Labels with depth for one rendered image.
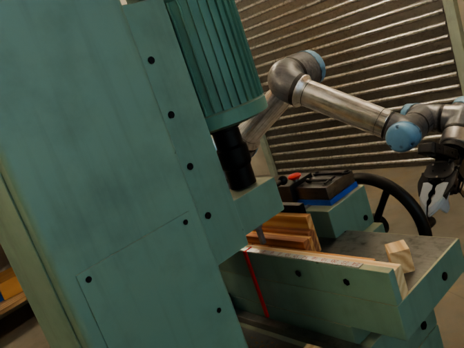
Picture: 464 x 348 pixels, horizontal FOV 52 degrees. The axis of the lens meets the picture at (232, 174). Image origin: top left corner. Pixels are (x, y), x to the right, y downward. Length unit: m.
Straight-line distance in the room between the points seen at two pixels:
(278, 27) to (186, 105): 3.75
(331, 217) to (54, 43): 0.61
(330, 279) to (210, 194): 0.23
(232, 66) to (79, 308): 0.44
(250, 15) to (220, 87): 3.88
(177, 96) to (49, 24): 0.22
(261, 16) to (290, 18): 0.32
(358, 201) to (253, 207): 0.27
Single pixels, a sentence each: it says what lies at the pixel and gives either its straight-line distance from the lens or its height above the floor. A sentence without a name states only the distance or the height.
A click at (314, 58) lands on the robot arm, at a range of 1.51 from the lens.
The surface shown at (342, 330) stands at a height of 0.83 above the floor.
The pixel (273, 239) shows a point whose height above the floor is 0.96.
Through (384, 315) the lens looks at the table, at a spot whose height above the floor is 0.88.
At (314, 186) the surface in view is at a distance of 1.01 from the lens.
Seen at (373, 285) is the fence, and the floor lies 0.93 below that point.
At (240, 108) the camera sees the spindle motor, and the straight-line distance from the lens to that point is 0.79.
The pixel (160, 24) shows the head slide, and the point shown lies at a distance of 0.75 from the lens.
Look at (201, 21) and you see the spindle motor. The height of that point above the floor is 1.37.
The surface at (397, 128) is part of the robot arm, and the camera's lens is 1.24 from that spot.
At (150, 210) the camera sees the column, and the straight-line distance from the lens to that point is 0.66.
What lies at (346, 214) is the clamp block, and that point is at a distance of 1.02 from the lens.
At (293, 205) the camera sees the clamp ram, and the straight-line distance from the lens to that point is 0.95.
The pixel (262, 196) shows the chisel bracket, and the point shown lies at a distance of 0.88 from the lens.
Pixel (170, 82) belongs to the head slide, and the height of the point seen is 1.30.
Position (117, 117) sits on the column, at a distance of 0.64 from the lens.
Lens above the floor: 1.30
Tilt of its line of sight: 13 degrees down
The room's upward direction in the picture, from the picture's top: 19 degrees counter-clockwise
